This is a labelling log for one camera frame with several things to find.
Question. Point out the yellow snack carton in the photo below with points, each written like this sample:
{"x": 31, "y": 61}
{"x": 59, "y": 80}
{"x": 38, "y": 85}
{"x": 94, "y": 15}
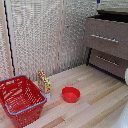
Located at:
{"x": 44, "y": 84}

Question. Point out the red plastic bowl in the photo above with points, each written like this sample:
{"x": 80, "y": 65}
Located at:
{"x": 70, "y": 94}

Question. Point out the woven bamboo screen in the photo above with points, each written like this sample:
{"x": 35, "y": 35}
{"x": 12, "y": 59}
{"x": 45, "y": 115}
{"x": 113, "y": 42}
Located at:
{"x": 31, "y": 36}

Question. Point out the brown drawer cabinet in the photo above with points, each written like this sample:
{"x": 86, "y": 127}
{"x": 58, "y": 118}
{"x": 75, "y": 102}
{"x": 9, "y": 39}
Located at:
{"x": 108, "y": 46}

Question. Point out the red shopping basket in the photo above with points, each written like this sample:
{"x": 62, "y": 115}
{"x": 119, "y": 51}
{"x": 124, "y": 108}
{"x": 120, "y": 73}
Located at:
{"x": 20, "y": 100}

